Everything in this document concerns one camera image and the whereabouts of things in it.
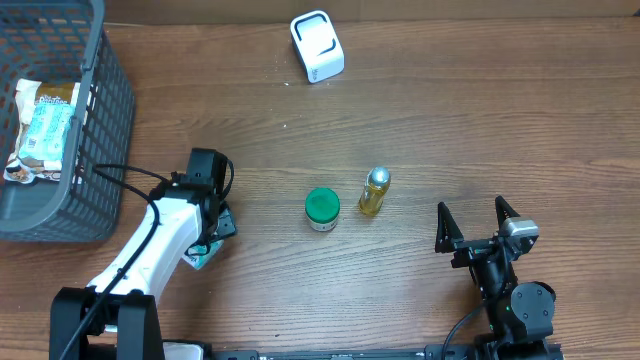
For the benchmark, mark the green lid jar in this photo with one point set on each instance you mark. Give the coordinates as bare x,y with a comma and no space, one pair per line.
322,208

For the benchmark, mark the teal wet wipes pack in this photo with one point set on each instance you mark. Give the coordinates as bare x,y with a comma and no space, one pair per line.
45,139

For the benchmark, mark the grey plastic basket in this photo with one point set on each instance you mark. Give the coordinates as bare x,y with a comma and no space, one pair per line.
65,42

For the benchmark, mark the small teal tissue pack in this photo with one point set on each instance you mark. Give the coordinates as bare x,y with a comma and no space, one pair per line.
198,256

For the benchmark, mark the brown white snack bag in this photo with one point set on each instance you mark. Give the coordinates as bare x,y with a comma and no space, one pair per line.
29,93

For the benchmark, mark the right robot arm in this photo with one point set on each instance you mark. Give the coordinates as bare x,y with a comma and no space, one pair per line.
520,315

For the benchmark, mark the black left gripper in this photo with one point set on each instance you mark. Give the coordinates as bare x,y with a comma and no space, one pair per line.
227,225

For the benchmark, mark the yellow liquid bottle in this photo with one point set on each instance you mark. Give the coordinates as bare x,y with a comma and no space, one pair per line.
377,183

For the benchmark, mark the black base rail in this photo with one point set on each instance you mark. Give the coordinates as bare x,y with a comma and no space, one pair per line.
340,354

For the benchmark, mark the white barcode scanner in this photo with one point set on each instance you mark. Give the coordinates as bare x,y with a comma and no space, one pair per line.
317,45

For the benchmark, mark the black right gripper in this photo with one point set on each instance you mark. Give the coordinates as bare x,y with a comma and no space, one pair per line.
477,248

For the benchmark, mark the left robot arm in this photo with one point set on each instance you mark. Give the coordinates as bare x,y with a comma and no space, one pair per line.
115,316

